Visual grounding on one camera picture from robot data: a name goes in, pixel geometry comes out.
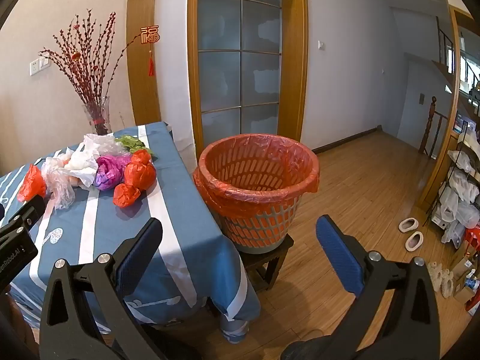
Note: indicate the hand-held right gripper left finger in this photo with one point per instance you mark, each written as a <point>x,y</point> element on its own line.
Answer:
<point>138,257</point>

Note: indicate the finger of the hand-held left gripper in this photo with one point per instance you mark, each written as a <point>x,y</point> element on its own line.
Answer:
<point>32,208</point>

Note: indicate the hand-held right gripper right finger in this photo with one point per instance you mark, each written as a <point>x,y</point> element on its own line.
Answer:
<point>337,255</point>

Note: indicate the small orange plastic bag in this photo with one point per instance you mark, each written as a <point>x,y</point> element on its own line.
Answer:
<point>125,195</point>

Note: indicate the orange plastic waste basket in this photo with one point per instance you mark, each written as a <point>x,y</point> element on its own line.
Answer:
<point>258,245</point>

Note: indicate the purple plastic bag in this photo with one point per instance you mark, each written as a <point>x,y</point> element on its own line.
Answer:
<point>108,170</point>

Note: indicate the translucent white plastic bag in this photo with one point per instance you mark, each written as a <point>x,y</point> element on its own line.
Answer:
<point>101,142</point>

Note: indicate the orange plastic bin liner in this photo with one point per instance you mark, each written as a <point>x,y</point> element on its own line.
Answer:
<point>213,191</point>

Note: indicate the red plastic bag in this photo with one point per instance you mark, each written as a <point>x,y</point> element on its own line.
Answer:
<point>32,183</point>

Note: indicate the clear crinkled plastic bag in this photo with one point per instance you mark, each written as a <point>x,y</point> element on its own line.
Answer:
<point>60,191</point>

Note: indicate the dark wooden stool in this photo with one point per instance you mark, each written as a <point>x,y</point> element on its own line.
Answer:
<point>262,266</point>

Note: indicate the pink white slipper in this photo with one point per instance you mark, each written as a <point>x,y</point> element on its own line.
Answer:
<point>414,240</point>
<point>408,225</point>

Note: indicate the large orange plastic bag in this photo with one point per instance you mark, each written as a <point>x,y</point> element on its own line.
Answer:
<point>140,172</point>

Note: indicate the light green plastic bag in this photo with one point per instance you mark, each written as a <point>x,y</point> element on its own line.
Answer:
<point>131,143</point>

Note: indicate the glass vase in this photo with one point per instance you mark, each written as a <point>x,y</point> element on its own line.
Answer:
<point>98,114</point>

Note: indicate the black metal shelf rack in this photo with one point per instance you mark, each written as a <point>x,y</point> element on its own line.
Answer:
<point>437,195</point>

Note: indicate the white shopping bag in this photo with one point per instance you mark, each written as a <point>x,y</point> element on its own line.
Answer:
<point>459,159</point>
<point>468,213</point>
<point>452,232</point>
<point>459,185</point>
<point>449,204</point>

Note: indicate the cardboard box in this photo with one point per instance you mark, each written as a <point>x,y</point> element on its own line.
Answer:
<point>463,266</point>
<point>465,294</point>

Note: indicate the red plastic stool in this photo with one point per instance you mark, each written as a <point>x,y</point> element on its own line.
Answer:
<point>472,240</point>

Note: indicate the red berry branches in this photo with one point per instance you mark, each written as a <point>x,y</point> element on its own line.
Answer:
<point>88,63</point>

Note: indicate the wooden stair newel railing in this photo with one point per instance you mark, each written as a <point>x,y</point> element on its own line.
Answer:
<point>431,127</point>

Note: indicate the red hanging tassel ornament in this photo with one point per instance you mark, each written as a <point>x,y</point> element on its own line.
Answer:
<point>150,35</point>

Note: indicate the window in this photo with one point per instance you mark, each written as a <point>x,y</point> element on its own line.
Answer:
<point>470,67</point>

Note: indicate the wooden frosted glass door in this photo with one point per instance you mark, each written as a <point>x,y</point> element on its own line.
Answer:
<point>240,45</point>

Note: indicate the black upper stair railing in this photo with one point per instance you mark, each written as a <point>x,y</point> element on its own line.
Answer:
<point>444,45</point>

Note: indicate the white wall socket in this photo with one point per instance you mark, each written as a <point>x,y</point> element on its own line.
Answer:
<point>37,66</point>

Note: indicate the small grey wall panel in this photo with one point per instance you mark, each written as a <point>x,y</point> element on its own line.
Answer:
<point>420,98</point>

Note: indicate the wooden partition frame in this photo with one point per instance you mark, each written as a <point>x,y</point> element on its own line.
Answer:
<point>455,63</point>

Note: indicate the wooden wall trim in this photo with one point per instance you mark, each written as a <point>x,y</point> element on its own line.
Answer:
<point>142,7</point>

